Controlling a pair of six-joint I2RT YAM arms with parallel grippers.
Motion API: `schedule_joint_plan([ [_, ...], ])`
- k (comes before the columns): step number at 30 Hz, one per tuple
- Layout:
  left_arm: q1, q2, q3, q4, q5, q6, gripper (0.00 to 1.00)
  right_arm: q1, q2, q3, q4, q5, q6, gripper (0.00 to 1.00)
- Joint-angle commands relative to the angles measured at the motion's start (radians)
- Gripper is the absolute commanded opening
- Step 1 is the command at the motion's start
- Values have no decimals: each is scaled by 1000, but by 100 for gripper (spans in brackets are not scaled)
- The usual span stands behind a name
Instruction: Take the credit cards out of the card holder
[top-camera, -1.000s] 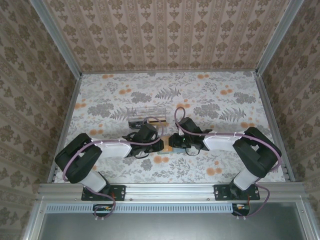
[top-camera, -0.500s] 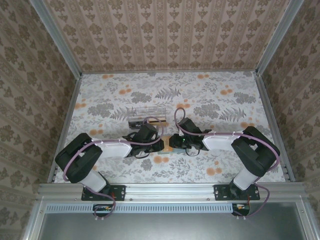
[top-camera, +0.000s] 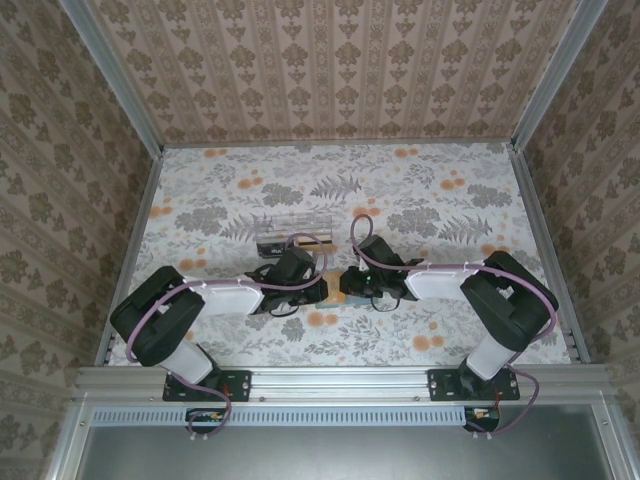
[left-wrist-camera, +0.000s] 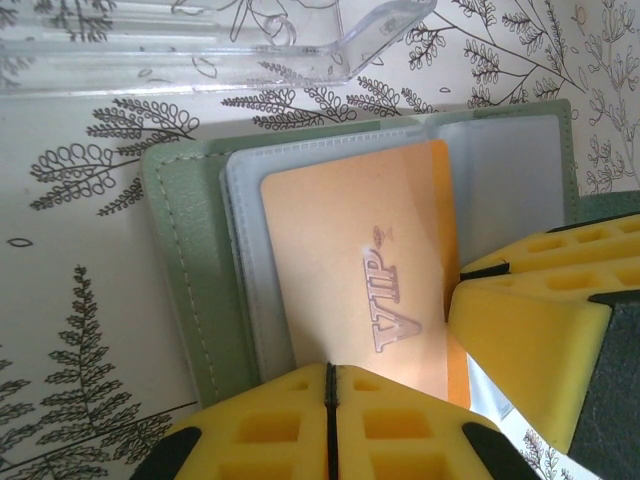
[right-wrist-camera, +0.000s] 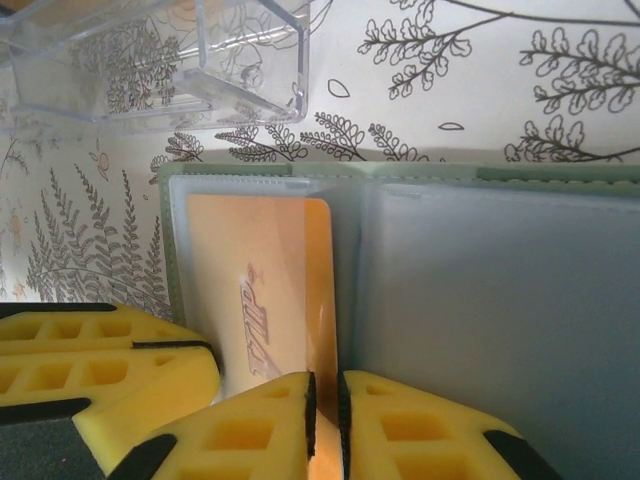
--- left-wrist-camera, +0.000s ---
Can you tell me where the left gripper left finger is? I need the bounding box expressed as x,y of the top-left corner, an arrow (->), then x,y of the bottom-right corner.
129,362 -> 336,480

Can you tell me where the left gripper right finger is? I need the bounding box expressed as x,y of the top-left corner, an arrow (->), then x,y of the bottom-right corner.
332,363 -> 541,480

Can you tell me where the orange VIP card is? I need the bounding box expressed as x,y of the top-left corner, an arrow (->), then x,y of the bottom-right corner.
258,139 -> 475,409

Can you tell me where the clear acrylic card box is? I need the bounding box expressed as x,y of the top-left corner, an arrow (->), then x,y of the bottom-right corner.
0,0 -> 439,96

